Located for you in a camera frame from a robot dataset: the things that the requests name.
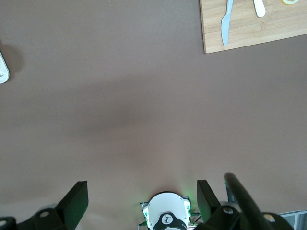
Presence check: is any aluminium table edge rail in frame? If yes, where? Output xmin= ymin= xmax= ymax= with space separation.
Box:
xmin=279 ymin=210 xmax=307 ymax=230

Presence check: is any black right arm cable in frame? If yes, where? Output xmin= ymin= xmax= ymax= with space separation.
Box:
xmin=224 ymin=172 xmax=267 ymax=230

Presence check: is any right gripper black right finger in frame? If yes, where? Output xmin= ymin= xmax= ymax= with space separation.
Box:
xmin=196 ymin=179 xmax=295 ymax=230

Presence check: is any bamboo cutting board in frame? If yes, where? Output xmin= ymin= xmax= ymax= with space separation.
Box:
xmin=199 ymin=0 xmax=307 ymax=54

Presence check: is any white plastic knife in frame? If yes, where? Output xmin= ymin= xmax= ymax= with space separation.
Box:
xmin=253 ymin=0 xmax=266 ymax=18

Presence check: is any cream bear print tray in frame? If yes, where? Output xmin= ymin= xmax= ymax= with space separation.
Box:
xmin=0 ymin=51 xmax=10 ymax=84

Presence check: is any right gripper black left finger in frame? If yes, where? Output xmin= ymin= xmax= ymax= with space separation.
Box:
xmin=0 ymin=181 xmax=89 ymax=230

